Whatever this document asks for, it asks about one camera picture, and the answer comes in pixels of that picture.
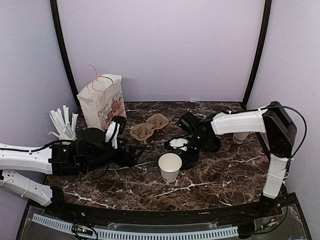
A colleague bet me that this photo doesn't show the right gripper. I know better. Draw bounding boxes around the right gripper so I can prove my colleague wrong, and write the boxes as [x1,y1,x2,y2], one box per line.
[179,134,209,168]

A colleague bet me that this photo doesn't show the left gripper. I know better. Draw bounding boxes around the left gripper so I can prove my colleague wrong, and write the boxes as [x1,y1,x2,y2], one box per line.
[83,137,145,174]

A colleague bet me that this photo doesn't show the black plastic cup lids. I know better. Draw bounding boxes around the black plastic cup lids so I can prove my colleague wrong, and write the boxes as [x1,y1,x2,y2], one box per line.
[201,136,222,153]

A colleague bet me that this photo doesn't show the white paper coffee cup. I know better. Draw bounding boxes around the white paper coffee cup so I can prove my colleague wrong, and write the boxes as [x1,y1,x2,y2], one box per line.
[232,132,249,145]

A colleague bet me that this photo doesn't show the paper cup holding straws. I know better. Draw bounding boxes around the paper cup holding straws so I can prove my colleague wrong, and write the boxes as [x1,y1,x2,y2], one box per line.
[66,134,77,141]

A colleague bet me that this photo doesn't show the white paper takeout bag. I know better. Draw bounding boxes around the white paper takeout bag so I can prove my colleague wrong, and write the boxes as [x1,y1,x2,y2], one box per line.
[77,74,126,131]

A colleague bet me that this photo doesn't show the bundle of straws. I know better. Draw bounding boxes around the bundle of straws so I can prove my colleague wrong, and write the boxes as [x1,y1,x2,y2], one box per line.
[49,105,79,140]

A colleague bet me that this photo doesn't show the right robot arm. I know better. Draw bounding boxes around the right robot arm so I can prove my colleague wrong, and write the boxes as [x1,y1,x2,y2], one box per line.
[169,101,297,217]

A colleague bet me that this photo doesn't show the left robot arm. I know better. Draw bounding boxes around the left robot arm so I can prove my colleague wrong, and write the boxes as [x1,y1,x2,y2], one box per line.
[0,128,145,218]

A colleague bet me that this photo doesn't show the brown cardboard cup carrier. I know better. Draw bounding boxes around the brown cardboard cup carrier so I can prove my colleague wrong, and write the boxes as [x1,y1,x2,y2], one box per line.
[130,113,169,141]

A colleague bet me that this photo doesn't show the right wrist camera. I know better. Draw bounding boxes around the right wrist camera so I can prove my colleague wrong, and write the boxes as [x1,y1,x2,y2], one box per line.
[164,138,189,152]

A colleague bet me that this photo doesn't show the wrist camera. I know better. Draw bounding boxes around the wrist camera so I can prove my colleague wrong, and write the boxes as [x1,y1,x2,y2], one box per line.
[105,115,127,149]
[164,138,189,152]

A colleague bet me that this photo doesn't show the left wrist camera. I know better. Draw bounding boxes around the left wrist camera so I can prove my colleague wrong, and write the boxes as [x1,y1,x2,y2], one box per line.
[105,115,127,149]

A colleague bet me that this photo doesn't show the white slotted cable duct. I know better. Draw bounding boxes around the white slotted cable duct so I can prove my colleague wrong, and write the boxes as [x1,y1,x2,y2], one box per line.
[31,213,239,240]

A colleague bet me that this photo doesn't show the right black frame post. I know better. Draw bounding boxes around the right black frame post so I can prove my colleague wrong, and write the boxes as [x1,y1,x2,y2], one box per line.
[241,0,273,109]

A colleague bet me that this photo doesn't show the black frame post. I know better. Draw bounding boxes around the black frame post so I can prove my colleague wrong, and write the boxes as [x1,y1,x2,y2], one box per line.
[49,0,80,107]
[241,0,273,109]

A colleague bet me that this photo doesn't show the left black frame post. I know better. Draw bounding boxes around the left black frame post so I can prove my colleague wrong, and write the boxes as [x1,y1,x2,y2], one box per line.
[49,0,80,107]

